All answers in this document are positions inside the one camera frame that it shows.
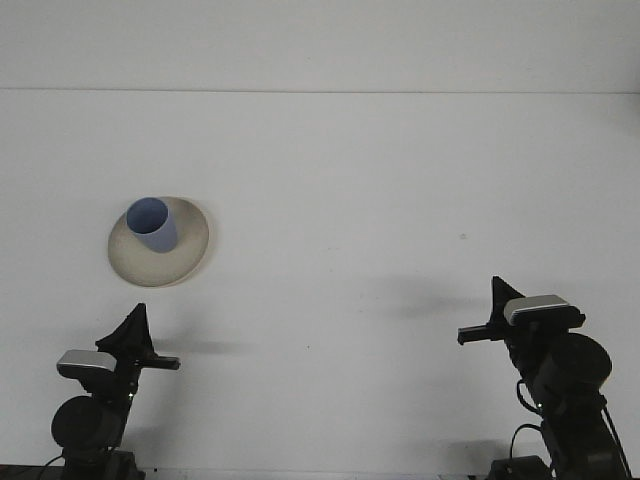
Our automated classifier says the pale blue cup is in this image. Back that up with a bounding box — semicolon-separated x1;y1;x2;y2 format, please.
125;197;181;255

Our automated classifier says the pale round plate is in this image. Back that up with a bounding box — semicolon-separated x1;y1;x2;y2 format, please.
106;195;220;289

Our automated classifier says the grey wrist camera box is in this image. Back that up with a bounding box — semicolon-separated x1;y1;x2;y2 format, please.
55;349;117;380
502;294;587;330

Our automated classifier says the looped black arm cable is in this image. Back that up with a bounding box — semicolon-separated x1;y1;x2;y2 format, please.
509;378;546;460

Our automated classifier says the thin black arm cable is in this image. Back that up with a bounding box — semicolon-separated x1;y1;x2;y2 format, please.
40;452;69;474

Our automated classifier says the long black arm cable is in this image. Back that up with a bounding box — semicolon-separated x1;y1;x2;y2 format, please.
600;405;631;471

